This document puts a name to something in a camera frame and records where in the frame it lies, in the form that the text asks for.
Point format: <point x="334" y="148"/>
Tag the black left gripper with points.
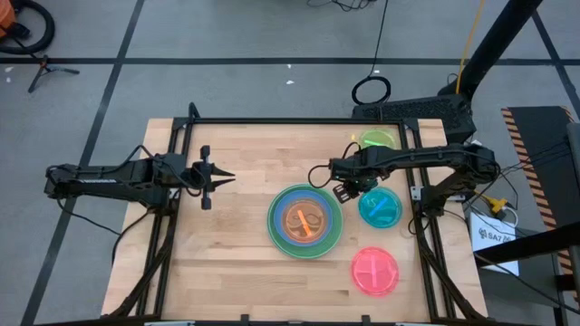
<point x="205" y="199"/>

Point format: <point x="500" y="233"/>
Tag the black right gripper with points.
<point x="362" y="183"/>

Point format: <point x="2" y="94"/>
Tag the green plastic plate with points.
<point x="337" y="226"/>

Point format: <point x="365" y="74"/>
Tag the transparent orange plate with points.
<point x="312" y="213"/>

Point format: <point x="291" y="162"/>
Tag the blue plastic plate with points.
<point x="278" y="219"/>

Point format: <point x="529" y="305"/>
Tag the transparent pink plate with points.
<point x="375" y="271"/>

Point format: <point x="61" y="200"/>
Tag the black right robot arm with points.
<point x="408" y="156"/>

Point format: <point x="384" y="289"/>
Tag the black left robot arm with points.
<point x="113" y="181"/>

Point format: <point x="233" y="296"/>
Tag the transparent teal plate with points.
<point x="380" y="210"/>

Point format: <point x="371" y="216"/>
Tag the transparent green plate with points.
<point x="378" y="137"/>

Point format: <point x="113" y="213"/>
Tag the pale blue-grey large plate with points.
<point x="268" y="222"/>

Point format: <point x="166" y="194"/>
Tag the yellow plug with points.
<point x="498" y="204"/>

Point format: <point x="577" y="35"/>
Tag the white printed sign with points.
<point x="491" y="235"/>

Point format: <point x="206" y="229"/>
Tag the black metal beam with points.
<point x="534" y="242"/>

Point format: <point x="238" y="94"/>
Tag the black hazard-edged floor mat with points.
<point x="539" y="136"/>

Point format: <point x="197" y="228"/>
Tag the black tripod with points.
<point x="45" y="68"/>

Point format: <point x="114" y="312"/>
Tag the orange shop vacuum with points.
<point x="5" y="18"/>

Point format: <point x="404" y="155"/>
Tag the black aluminium table frame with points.
<point x="294" y="121"/>

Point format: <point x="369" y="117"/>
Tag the black camera stand pole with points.
<point x="498" y="41"/>

